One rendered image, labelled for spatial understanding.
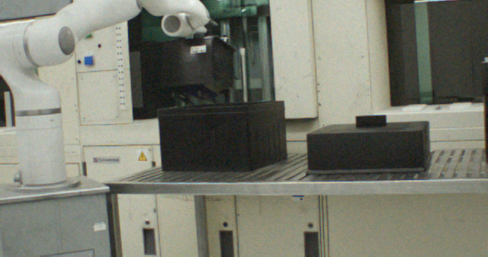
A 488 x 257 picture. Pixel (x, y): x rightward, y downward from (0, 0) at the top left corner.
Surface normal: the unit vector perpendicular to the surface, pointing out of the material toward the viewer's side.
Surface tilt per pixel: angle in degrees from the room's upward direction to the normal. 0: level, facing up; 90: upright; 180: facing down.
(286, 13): 90
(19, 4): 90
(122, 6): 101
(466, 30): 90
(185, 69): 75
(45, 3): 90
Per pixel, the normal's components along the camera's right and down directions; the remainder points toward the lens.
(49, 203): 0.42, 0.02
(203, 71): -0.35, -0.18
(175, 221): -0.34, 0.07
